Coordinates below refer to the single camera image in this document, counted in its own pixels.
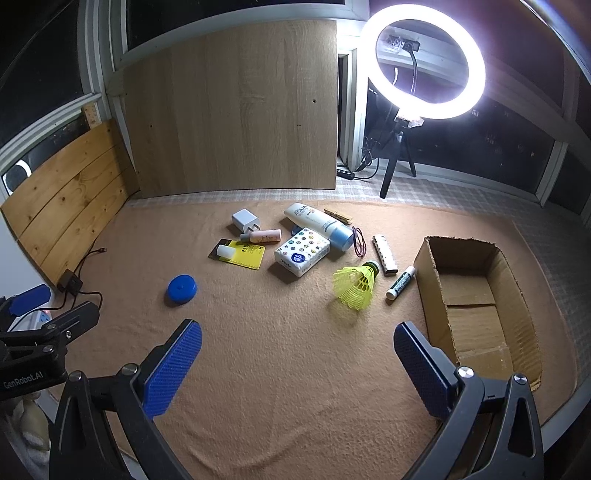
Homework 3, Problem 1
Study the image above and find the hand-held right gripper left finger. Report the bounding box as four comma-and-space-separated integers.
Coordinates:
48, 318, 204, 480

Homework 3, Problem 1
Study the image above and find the white tube with blue cap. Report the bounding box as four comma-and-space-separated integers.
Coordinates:
283, 202, 354, 254

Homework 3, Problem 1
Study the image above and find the black gooseneck phone holder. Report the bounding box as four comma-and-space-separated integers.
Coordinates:
389, 39, 422, 95

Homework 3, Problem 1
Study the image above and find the yellow and black card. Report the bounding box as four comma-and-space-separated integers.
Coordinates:
208, 239, 267, 271

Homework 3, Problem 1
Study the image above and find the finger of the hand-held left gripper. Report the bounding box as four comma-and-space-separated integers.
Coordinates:
0, 285, 51, 320
0, 301, 100, 357

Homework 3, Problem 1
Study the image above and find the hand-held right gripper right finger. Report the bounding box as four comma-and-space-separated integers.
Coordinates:
393, 322, 555, 480

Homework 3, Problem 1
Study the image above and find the cream fuzzy cloth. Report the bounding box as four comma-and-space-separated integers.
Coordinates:
0, 397, 51, 480

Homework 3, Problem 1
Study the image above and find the black adapter cable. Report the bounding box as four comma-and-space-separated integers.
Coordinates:
74, 248, 108, 280

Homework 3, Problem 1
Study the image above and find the white wall charger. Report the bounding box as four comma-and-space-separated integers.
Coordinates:
231, 209, 263, 236

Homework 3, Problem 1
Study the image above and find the cardboard box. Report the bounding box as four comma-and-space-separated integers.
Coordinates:
413, 236, 543, 392

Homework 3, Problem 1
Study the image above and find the white ring light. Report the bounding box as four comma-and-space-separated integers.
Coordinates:
360, 4, 486, 120

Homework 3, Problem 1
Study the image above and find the blue round lid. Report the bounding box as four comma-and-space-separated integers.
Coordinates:
166, 274, 199, 306

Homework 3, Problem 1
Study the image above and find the black power adapter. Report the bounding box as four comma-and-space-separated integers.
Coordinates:
56, 270, 84, 293

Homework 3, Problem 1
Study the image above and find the white marker pen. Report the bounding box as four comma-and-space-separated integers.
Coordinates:
386, 266, 417, 300

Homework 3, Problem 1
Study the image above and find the pale slotted rectangular strip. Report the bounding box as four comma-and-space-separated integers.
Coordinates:
372, 234, 399, 277

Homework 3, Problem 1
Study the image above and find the sticker-print tissue pack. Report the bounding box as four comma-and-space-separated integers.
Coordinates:
274, 226, 331, 278

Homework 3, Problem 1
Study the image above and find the white power strip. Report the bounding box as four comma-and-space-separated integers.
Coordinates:
7, 310, 51, 333

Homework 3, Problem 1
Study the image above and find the pine plank board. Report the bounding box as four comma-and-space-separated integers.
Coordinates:
0, 119, 141, 292

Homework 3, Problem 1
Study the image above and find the yellow shuttlecock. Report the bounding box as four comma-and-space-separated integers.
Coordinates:
333, 261, 380, 311

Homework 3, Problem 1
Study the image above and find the small pink bottle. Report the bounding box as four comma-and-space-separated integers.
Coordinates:
239, 229, 282, 244

